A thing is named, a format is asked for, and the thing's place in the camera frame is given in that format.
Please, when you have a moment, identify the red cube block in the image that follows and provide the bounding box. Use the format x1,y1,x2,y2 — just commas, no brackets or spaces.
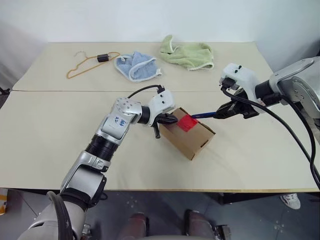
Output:
177,115,199,132

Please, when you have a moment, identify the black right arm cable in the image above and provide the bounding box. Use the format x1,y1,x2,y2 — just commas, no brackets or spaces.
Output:
273,92,320,146

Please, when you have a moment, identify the black table frame bar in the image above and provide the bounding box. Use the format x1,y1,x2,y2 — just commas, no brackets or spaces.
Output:
219,191,284,205

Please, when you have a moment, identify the brown cardboard box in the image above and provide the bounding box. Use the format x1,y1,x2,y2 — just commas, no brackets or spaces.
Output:
158,107,217,161

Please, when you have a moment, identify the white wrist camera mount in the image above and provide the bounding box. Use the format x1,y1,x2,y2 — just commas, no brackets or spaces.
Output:
218,63,262,115
147,90,176,127

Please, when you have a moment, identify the white sneaker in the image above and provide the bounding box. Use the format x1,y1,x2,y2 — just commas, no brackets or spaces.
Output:
279,192,302,211

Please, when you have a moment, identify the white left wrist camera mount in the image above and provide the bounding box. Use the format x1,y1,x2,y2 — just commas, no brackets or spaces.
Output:
147,90,176,127

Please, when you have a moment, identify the light blue towel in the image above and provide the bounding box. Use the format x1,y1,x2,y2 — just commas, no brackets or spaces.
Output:
113,50,165,84

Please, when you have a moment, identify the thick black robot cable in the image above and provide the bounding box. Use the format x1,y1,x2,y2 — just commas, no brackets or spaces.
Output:
46,190,75,240

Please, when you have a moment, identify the small black clip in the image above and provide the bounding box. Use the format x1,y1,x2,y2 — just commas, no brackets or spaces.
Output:
96,53,111,64

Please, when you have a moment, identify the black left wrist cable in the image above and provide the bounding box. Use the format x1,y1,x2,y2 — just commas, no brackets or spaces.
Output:
126,84,166,100

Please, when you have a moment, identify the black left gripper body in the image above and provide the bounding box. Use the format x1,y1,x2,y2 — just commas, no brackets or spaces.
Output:
153,112,168,127

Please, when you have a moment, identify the orange wire clothes hanger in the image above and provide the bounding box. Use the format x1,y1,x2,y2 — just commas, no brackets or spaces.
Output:
66,50,121,81

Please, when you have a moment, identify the dark reddish rounded shape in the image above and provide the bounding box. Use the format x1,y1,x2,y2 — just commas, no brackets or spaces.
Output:
126,211,149,240
184,209,216,240

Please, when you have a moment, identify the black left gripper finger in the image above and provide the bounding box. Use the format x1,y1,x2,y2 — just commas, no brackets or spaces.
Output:
163,112,180,125
152,124,162,140

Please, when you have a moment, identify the yellow object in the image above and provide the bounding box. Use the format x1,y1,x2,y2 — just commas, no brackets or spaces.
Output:
0,188,9,216

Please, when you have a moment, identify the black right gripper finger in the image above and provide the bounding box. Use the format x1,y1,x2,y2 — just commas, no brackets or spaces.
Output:
215,109,236,120
216,100,237,112

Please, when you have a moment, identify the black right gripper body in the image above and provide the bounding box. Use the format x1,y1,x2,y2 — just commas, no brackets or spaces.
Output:
231,90,259,120

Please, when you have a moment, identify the light green towel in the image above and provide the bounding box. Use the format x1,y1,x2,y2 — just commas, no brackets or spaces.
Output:
159,34,216,72

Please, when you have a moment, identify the blue pen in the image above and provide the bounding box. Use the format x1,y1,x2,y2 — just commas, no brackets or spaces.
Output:
191,110,219,120

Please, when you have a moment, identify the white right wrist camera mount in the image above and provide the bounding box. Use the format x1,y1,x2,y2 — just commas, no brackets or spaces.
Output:
218,63,262,115

